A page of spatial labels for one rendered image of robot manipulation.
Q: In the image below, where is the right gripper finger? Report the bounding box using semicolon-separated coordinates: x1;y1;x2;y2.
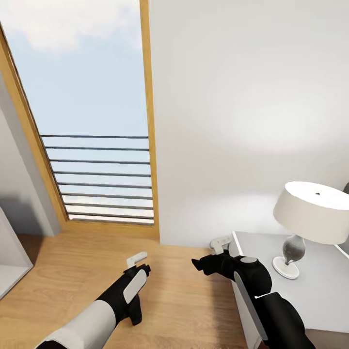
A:
191;259;203;271

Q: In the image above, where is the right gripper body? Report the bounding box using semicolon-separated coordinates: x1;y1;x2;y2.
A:
201;249;230;277

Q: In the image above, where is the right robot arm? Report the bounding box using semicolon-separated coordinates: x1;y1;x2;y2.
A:
191;236;317;349

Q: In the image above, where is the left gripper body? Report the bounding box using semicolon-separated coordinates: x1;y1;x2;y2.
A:
139;264;149;277

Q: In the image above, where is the digital camera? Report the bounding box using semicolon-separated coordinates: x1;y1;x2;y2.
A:
121;295;142;325

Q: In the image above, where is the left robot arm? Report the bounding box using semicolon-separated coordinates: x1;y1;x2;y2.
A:
34;252;151;349

